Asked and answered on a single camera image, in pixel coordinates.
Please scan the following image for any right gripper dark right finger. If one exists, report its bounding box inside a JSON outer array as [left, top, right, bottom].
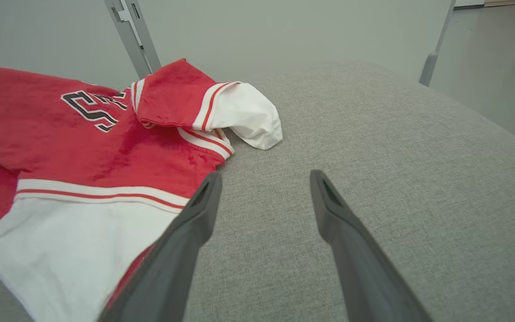
[[310, 170, 432, 322]]

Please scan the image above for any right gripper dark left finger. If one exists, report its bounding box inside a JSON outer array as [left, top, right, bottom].
[[98, 172, 223, 322]]

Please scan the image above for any red Bulls 23 jersey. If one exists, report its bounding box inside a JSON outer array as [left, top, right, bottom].
[[0, 58, 283, 322]]

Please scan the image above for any grey fabric sofa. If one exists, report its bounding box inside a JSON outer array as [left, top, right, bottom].
[[0, 60, 515, 322]]

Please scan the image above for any grey single partition post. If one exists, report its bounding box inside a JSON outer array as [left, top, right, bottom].
[[419, 0, 457, 87]]

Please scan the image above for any grey double partition post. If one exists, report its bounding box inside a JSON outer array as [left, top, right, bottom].
[[104, 0, 162, 79]]

